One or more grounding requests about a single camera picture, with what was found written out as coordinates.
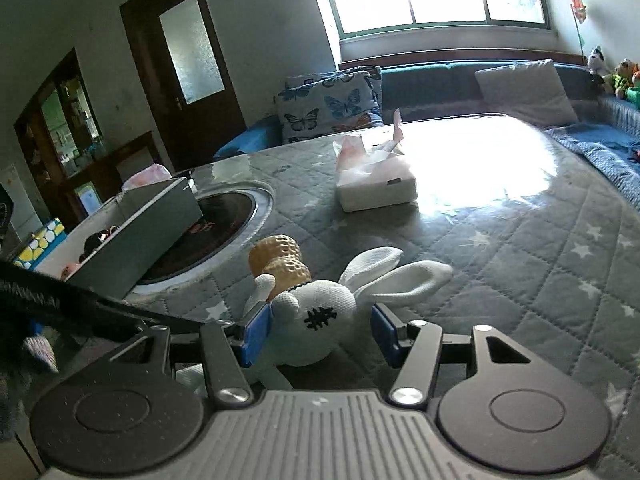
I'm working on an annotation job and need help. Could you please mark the dark wooden cabinet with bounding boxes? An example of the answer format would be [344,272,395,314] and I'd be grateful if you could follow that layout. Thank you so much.
[12,47,157,232]

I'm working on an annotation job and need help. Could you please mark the blue polka dot box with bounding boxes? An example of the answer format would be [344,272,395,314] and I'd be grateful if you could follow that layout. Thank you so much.
[12,217,67,269]

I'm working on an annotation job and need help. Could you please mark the colourful pinwheel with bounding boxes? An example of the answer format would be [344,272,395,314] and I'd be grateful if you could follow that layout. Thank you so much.
[569,0,589,57]

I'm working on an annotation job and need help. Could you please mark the round black cooktop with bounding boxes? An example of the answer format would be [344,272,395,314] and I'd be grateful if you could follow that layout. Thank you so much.
[132,180,277,294]

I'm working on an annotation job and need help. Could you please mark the white rabbit plush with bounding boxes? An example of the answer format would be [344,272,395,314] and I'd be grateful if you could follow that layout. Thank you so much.
[175,246,454,392]

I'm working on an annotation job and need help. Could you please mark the black-haired doll plush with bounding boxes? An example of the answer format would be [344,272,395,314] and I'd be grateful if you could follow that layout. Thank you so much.
[82,227,121,261]

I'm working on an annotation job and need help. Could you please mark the blue quilted blanket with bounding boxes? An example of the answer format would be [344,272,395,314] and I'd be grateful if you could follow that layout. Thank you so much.
[544,95,640,213]

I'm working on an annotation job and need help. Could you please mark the butterfly print pillow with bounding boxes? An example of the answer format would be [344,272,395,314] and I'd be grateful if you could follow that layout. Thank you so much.
[274,72,382,144]
[285,70,384,111]

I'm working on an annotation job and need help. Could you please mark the white tissue box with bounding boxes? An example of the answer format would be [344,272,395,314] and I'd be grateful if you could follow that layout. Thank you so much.
[334,107,419,213]

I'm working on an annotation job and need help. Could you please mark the tan peanut plush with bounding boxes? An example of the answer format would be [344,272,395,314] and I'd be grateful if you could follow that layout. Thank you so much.
[249,234,312,302]

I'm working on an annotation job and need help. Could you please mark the black and white cow plush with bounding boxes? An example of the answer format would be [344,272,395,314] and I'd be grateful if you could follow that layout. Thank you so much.
[586,46,614,84]

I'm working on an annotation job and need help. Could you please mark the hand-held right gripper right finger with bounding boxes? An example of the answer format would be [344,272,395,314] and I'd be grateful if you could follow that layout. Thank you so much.
[370,303,533,407]

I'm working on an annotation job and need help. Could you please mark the grey cardboard box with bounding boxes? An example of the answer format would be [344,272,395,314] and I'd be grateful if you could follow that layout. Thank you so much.
[37,177,204,306]

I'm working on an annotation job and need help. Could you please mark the pink plastic bag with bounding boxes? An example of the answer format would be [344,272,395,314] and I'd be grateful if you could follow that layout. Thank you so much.
[121,162,173,191]

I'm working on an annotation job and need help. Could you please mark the green shirted plush toy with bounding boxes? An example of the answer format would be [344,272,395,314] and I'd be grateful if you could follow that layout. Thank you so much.
[612,59,639,101]

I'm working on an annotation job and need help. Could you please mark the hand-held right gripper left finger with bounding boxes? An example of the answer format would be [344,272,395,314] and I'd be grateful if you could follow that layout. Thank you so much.
[107,304,274,407]

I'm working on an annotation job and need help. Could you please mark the grey star quilted table cover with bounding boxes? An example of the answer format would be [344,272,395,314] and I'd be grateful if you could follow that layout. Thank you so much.
[65,114,640,466]

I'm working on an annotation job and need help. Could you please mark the plain white pillow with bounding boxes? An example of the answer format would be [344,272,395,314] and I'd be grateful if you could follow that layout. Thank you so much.
[474,59,579,128]

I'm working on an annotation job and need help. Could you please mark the dark wooden door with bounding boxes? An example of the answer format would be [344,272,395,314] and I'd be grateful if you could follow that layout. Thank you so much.
[120,0,249,174]

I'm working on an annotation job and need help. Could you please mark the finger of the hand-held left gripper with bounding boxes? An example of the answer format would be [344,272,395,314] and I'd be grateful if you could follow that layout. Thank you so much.
[95,297,202,334]

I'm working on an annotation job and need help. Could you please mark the teal bench sofa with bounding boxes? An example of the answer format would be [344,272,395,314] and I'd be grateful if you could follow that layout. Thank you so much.
[212,59,640,161]

